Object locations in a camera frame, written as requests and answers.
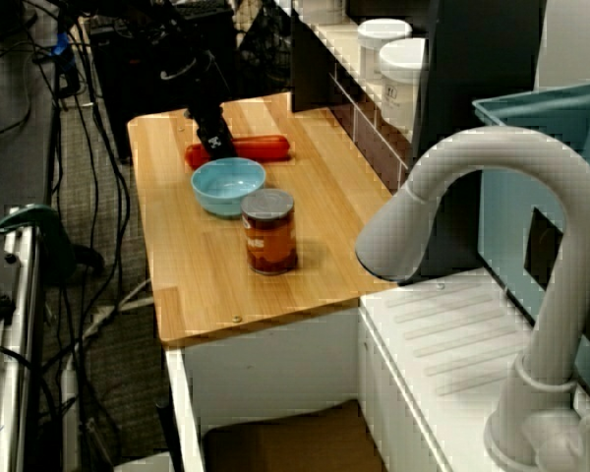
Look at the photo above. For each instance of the brown beans can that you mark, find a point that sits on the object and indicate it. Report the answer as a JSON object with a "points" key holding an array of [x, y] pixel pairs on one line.
{"points": [[270, 241]]}

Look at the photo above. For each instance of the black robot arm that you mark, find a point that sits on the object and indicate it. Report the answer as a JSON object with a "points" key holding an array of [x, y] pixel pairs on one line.
{"points": [[162, 29]]}

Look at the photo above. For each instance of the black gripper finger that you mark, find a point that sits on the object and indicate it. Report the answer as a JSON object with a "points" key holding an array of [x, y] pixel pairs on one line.
{"points": [[216, 137]]}

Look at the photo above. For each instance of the dark tiled backsplash panel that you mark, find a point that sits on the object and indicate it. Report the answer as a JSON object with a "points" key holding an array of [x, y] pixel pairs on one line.
{"points": [[369, 142]]}

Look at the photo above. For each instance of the white metal frame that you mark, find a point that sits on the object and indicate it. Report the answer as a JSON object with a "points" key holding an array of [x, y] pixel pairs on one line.
{"points": [[15, 344]]}

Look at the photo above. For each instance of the cream kitchen shelf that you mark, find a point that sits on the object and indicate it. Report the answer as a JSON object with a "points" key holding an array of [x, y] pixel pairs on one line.
{"points": [[346, 46]]}

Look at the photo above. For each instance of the grey toy faucet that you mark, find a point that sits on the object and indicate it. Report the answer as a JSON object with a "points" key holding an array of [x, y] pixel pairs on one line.
{"points": [[560, 295]]}

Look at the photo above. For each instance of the white kitchen cabinet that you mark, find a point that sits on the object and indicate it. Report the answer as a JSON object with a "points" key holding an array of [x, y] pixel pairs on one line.
{"points": [[275, 364]]}

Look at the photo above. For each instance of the light blue bowl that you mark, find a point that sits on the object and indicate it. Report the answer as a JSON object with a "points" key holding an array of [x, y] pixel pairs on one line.
{"points": [[226, 192]]}

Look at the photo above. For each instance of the green clamp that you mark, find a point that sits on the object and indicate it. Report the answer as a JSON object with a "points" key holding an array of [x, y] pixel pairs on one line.
{"points": [[29, 216]]}

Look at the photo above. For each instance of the white sink unit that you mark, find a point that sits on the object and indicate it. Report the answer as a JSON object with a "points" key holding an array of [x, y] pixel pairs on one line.
{"points": [[447, 334]]}

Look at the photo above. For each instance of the black equipment box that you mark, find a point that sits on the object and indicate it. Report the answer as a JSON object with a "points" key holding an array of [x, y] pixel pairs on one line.
{"points": [[118, 98]]}

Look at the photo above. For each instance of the white lidded plastic jar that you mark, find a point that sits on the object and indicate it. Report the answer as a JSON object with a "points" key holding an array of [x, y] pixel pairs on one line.
{"points": [[373, 44], [403, 83]]}

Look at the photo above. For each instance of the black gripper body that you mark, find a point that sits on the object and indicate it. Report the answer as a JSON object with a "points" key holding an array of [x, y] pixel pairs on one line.
{"points": [[196, 83]]}

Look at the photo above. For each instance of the red toy sausage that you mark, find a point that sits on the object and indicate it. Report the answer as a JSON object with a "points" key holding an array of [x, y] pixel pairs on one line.
{"points": [[265, 147]]}

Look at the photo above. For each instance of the dark grey upright post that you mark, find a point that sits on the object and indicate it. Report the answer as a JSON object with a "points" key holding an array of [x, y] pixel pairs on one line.
{"points": [[472, 74]]}

